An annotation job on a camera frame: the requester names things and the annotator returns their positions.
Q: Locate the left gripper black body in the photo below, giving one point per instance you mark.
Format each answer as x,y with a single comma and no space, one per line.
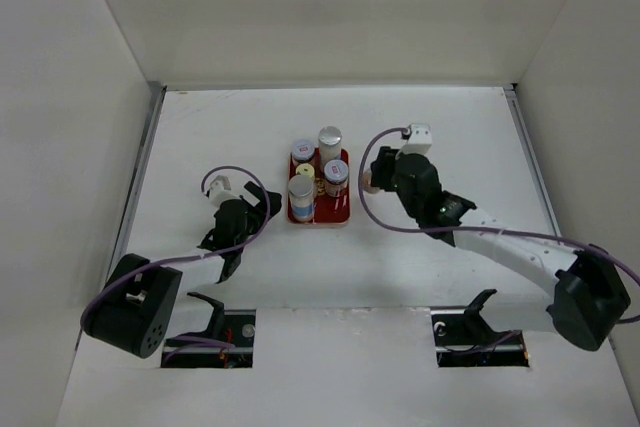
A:
255,219

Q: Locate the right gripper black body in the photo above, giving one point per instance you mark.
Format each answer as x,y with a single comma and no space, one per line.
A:
413,207

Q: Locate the pink cap spice bottle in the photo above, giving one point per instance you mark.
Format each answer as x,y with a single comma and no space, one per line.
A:
367,185

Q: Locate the silver cap blue label bottle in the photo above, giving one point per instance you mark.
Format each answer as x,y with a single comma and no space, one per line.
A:
302,197

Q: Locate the yellow cap spice bottle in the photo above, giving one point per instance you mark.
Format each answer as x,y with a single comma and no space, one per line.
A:
305,169

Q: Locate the white cap red label jar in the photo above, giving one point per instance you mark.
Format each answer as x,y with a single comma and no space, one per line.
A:
303,151

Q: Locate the silver cap tall bottle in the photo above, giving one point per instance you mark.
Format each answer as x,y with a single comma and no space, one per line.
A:
329,144

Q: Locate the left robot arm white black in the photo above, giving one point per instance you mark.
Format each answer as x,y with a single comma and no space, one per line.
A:
133,310

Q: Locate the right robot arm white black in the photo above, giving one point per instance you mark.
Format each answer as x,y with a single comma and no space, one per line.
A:
588,297

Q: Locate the red rectangular tray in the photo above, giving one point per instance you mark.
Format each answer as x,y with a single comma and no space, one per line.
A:
328,210

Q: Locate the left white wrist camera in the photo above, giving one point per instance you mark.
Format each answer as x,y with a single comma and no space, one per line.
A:
219,190

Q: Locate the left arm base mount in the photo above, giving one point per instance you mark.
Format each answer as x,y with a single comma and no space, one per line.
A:
225,342

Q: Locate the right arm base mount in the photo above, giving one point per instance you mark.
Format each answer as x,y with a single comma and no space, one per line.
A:
463,339

